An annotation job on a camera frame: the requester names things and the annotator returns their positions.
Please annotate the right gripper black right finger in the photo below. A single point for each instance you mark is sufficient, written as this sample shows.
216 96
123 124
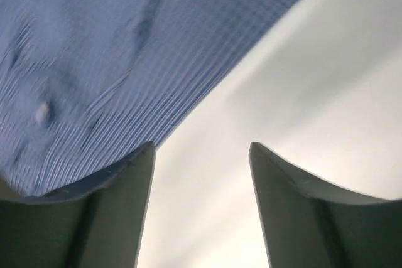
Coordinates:
309 222

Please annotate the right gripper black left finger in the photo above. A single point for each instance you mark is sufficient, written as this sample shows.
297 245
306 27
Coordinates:
94 222

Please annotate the blue checkered long sleeve shirt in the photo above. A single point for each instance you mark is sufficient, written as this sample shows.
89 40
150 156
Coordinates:
85 82

